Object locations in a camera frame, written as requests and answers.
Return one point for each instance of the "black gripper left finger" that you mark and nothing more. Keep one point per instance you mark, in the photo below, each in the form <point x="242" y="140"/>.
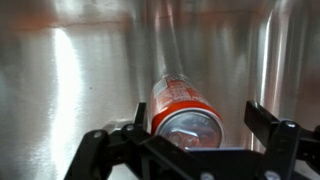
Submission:
<point x="100" y="153"/>

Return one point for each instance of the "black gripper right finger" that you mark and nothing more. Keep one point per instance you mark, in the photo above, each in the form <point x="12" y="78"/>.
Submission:
<point x="283" y="140"/>

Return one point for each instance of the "red soda can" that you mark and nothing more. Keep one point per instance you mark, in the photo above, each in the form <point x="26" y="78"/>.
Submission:
<point x="183" y="113"/>

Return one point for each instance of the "stainless steel sink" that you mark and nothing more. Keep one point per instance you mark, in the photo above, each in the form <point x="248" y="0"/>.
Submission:
<point x="83" y="66"/>

